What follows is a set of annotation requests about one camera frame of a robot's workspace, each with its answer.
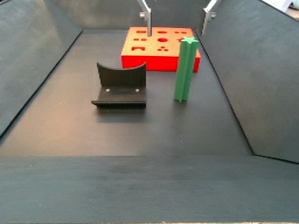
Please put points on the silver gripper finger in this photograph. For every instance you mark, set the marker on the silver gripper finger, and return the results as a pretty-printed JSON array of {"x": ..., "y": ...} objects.
[
  {"x": 208, "y": 14},
  {"x": 145, "y": 15}
]

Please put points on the green star-profile bar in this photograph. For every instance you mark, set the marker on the green star-profile bar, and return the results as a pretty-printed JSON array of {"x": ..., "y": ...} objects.
[{"x": 187, "y": 55}]

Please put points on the red shape-sorting board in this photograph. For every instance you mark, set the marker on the red shape-sorting board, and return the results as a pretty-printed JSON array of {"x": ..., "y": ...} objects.
[{"x": 156, "y": 51}]

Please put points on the black curved holder stand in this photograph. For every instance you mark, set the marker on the black curved holder stand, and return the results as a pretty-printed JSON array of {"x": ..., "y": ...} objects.
[{"x": 121, "y": 87}]

